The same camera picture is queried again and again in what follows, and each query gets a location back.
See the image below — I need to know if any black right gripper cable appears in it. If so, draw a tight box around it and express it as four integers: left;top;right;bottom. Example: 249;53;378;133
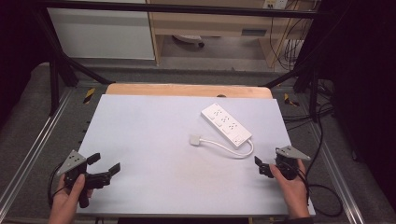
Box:
303;102;344;218

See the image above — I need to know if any white square plug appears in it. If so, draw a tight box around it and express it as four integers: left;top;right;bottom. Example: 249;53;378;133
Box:
189;133;202;147

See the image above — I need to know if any black curtain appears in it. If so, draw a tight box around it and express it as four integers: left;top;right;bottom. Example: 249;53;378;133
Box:
306;0;396;216
0;0;52;129

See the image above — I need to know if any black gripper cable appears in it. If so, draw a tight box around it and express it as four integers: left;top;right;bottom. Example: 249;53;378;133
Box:
47;162;68;209
303;102;344;218

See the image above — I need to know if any white power strip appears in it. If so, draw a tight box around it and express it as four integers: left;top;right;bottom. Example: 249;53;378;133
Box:
200;102;254;149

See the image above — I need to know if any person's right hand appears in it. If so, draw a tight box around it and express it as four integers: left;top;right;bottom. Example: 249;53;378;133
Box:
269;158;311;217

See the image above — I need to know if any office chair base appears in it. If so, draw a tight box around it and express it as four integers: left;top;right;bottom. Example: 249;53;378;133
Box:
172;34;205;49

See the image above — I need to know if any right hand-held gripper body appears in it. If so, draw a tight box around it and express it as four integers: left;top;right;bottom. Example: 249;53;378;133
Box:
258;145;312;181

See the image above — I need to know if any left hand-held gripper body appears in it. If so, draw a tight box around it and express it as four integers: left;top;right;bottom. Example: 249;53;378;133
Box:
55;149;112;209

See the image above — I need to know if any black metal stand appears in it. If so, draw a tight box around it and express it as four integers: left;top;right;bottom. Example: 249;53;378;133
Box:
31;7;117;117
263;60;322;123

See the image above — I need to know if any hanging black cables bundle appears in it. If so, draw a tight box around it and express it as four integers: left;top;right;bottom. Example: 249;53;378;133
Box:
268;0;314;72

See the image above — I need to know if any white power strip cable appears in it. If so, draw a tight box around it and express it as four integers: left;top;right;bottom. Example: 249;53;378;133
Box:
199;138;255;160

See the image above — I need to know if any aluminium floor rail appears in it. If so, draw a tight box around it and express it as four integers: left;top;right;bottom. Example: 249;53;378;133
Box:
0;88;75;207
306;119;366;224

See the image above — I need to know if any person's left hand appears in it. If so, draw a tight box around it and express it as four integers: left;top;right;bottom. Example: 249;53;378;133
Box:
49;174;94;217

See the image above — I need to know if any black horizontal frame bar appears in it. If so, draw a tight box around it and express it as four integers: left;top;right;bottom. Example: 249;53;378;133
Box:
34;0;321;20

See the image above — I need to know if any light wooden desk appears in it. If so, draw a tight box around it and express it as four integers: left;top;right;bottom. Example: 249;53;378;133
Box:
146;0;319;68

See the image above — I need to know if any white cabinet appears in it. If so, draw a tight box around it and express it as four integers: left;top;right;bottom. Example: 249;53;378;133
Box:
47;0;156;61

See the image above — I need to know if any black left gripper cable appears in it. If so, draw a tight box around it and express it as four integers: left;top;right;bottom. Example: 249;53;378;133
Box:
47;162;68;209

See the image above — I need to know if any white wall socket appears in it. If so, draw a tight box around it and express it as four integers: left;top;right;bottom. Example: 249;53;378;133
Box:
262;0;290;10

